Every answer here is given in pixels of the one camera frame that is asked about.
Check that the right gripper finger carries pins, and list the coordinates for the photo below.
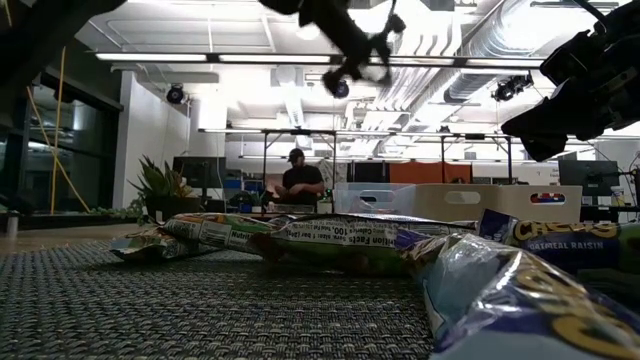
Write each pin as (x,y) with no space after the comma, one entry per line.
(550,106)
(545,124)

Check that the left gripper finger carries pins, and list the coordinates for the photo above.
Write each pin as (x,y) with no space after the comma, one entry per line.
(350,65)
(381,57)

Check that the green chewy granola bar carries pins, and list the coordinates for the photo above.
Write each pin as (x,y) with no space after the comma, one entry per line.
(145,245)

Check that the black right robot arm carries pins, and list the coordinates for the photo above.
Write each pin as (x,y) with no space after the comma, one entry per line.
(625,20)

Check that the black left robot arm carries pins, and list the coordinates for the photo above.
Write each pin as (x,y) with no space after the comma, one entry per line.
(30,35)

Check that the black ceiling spotlight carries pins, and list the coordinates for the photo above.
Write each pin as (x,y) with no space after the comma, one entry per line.
(175,94)
(510,89)
(342,91)

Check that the dark computer monitor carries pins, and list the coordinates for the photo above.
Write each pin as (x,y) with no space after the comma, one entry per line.
(200,172)
(587,177)

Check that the white plastic bin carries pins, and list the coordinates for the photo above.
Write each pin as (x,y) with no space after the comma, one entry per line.
(515,205)

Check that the orange partition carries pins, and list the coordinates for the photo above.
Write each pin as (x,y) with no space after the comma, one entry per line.
(430,172)

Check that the dark blue oatmeal raisin bar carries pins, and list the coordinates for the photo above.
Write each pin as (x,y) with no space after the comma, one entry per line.
(500,300)
(565,247)

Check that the clear plastic bin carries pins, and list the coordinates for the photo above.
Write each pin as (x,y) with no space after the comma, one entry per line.
(425,205)
(345,192)

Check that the person with cap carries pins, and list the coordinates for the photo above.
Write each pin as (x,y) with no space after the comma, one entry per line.
(300,182)

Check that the middle clear plastic bin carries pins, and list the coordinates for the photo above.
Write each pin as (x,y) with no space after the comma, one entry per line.
(425,205)

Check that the overhead light bar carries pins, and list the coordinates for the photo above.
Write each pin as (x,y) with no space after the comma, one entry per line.
(150,57)

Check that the potted succulent plant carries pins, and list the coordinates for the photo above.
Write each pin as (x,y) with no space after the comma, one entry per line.
(165,195)

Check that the grey woven placemat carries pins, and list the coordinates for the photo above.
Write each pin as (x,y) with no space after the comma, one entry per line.
(150,310)

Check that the black background table frame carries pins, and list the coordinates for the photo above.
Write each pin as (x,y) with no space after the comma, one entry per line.
(300,132)
(475,136)

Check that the silver ceiling duct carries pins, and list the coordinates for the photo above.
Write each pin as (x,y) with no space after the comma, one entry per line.
(500,35)

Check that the small grey post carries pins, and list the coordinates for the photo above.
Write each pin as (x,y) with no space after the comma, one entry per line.
(12,222)

